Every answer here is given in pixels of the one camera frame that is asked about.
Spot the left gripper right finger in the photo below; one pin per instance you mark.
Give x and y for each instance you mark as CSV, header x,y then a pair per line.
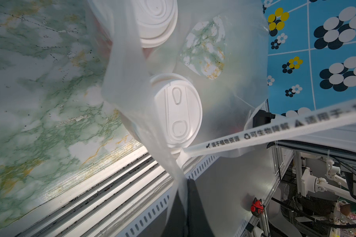
x,y
197,222

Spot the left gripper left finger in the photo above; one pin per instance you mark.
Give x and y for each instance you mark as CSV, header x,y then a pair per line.
x,y
176,222

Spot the red cup white lid front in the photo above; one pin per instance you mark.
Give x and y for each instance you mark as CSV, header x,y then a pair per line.
x,y
178,109

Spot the red cup white lid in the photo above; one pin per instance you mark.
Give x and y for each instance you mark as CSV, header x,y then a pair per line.
x,y
178,109
155,20

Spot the clear plastic carrier bag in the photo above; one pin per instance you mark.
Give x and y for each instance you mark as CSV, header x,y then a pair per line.
x,y
181,73

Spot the red emergency stop button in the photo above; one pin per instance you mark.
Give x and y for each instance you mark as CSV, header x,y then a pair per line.
x,y
257,208

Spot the aluminium rail frame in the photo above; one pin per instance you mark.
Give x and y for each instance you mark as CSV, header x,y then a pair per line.
x,y
130,198

